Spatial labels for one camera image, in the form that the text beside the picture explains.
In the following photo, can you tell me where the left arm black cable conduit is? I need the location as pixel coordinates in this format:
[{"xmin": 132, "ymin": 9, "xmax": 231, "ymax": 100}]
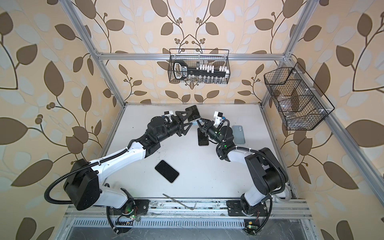
[{"xmin": 44, "ymin": 146, "xmax": 130, "ymax": 205}]

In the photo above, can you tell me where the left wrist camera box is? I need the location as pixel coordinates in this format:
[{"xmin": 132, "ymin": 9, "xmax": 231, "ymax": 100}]
[{"xmin": 164, "ymin": 111, "xmax": 174, "ymax": 118}]

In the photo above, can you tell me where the black socket holder tool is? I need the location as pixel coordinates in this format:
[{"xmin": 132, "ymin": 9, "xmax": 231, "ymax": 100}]
[{"xmin": 171, "ymin": 60, "xmax": 231, "ymax": 80}]

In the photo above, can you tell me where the black wire basket wall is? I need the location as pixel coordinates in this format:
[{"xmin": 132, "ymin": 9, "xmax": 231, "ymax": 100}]
[
  {"xmin": 168, "ymin": 48, "xmax": 231, "ymax": 85},
  {"xmin": 264, "ymin": 63, "xmax": 335, "ymax": 131}
]

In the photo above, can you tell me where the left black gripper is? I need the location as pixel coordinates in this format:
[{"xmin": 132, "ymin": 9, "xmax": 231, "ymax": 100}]
[{"xmin": 154, "ymin": 108, "xmax": 192, "ymax": 144}]

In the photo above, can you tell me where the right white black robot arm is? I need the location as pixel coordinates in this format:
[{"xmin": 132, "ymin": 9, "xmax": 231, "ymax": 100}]
[{"xmin": 198, "ymin": 119, "xmax": 289, "ymax": 216}]

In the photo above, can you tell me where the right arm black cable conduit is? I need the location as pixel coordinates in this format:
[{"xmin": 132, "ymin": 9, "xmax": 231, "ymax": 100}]
[{"xmin": 220, "ymin": 118, "xmax": 289, "ymax": 199}]

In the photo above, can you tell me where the metal hex key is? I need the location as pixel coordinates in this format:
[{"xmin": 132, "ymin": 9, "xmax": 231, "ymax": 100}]
[{"xmin": 163, "ymin": 194, "xmax": 197, "ymax": 211}]

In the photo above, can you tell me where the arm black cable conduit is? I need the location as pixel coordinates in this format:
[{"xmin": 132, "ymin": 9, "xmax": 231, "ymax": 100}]
[
  {"xmin": 44, "ymin": 146, "xmax": 130, "ymax": 205},
  {"xmin": 220, "ymin": 118, "xmax": 289, "ymax": 199}
]

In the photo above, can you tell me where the black wire basket right wall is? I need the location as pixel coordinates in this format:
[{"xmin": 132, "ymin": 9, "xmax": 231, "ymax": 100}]
[{"xmin": 264, "ymin": 63, "xmax": 335, "ymax": 131}]

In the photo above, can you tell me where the black wire basket back wall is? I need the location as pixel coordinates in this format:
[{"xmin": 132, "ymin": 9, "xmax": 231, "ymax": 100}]
[{"xmin": 168, "ymin": 48, "xmax": 231, "ymax": 85}]

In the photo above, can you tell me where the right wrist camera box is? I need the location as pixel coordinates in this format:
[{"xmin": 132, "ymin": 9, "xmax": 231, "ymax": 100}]
[{"xmin": 214, "ymin": 111, "xmax": 225, "ymax": 127}]

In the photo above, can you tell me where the black phone tilted front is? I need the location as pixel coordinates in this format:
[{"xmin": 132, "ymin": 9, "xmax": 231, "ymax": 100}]
[{"xmin": 155, "ymin": 160, "xmax": 180, "ymax": 184}]

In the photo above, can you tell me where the pale blue phone case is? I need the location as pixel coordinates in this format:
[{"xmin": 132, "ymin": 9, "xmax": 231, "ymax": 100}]
[{"xmin": 232, "ymin": 126, "xmax": 246, "ymax": 145}]

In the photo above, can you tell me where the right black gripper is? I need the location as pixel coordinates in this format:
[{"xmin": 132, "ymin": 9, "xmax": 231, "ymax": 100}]
[{"xmin": 196, "ymin": 117, "xmax": 225, "ymax": 149}]

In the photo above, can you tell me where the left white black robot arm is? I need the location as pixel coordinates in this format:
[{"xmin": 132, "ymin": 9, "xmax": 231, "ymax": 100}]
[{"xmin": 44, "ymin": 108, "xmax": 200, "ymax": 211}]

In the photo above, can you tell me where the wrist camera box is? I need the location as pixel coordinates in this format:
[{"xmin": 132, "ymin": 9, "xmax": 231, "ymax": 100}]
[
  {"xmin": 164, "ymin": 111, "xmax": 174, "ymax": 118},
  {"xmin": 214, "ymin": 111, "xmax": 225, "ymax": 127}
]

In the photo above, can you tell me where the black phone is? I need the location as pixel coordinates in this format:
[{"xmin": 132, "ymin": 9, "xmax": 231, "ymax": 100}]
[
  {"xmin": 185, "ymin": 105, "xmax": 201, "ymax": 123},
  {"xmin": 155, "ymin": 160, "xmax": 180, "ymax": 184},
  {"xmin": 197, "ymin": 128, "xmax": 209, "ymax": 147}
]

